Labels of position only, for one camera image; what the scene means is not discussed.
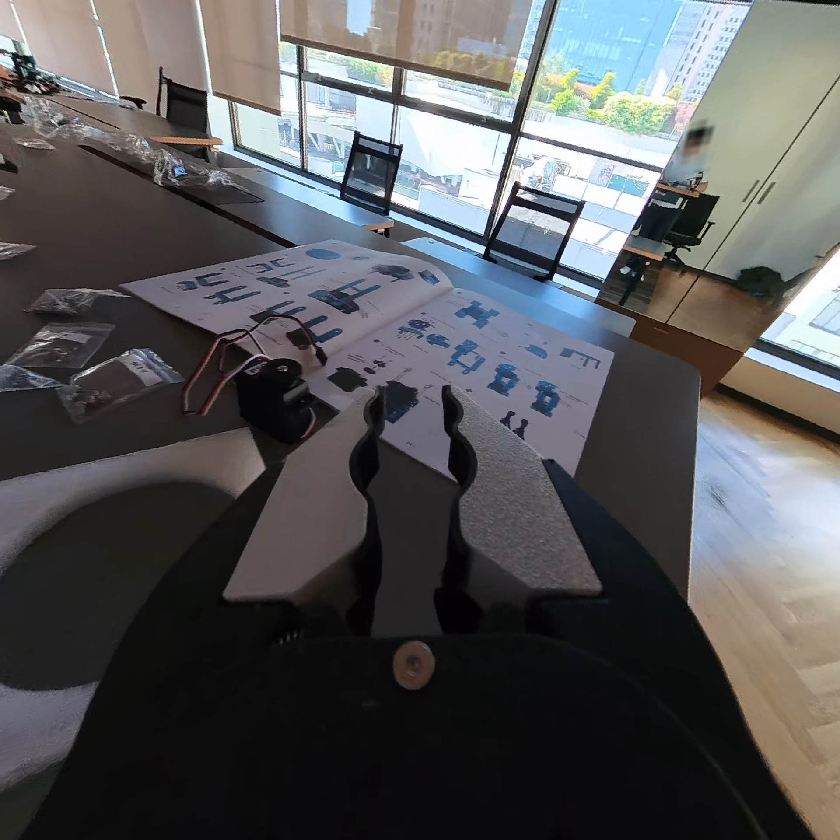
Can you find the white tall cabinet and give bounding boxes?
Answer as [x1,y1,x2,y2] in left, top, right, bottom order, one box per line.
[702,0,840,284]

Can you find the dark grey desk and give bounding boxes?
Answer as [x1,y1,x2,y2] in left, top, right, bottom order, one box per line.
[0,92,704,840]

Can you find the large glass window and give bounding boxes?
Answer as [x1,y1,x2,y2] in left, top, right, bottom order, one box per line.
[230,0,756,284]

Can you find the open instruction manual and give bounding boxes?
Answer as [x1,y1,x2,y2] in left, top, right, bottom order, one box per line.
[120,239,615,478]

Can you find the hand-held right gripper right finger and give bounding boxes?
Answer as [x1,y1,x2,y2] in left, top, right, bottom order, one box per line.
[432,386,602,635]

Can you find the beige roller blind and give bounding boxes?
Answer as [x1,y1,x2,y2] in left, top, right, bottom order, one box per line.
[0,0,211,96]
[199,0,282,116]
[280,0,536,92]

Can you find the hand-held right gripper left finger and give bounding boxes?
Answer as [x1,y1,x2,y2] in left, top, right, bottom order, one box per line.
[223,386,385,636]

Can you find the black servo motor with wires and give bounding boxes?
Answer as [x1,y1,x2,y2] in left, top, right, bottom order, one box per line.
[182,315,330,416]

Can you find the black office chair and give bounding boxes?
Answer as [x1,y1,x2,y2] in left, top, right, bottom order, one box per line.
[640,190,721,266]

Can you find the wooden low cabinet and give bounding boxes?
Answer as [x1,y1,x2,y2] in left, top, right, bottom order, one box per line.
[596,243,840,398]

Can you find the scattered clear screw bags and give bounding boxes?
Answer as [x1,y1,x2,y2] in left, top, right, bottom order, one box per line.
[0,134,186,425]

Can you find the black mesh chair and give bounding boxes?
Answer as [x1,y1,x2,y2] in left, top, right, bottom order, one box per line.
[120,66,224,164]
[482,182,587,283]
[339,130,404,216]

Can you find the white foam frame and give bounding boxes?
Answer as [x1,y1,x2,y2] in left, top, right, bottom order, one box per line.
[0,427,284,798]

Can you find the crumpled large plastic wrapping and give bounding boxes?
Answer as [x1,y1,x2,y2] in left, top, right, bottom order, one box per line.
[26,98,256,193]

